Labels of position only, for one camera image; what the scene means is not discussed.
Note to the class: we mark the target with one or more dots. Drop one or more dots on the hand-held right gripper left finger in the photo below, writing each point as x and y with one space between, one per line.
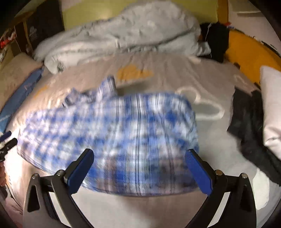
81 168

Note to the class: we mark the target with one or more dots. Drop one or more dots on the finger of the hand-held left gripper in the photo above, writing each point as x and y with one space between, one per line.
5 136
9 143

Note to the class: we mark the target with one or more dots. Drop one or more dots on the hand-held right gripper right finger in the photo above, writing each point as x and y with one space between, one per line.
198 173

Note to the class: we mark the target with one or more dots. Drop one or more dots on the blue plaid shirt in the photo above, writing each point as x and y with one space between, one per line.
131 131

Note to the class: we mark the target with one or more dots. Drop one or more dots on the blue pillow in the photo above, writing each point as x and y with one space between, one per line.
22 96

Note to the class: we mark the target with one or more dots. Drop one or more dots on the beige pillow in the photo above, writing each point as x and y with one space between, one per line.
15 76

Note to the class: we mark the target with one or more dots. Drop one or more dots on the white paper tag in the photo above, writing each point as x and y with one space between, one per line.
262 188

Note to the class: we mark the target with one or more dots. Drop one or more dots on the black folded jacket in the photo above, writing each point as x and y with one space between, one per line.
248 122

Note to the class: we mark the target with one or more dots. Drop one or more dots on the white folded hoodie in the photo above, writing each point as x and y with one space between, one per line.
272 105

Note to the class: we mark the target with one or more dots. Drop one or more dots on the black bag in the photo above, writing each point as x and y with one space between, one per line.
44 24

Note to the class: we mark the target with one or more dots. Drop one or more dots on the black garment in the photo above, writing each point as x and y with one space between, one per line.
216 41

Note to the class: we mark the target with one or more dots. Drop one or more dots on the light grey duvet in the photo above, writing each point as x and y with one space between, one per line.
131 32

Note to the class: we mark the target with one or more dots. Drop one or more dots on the green headboard panel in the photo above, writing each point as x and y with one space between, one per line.
87 13

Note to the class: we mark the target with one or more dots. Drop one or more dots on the wooden bed frame post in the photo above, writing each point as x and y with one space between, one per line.
222 11

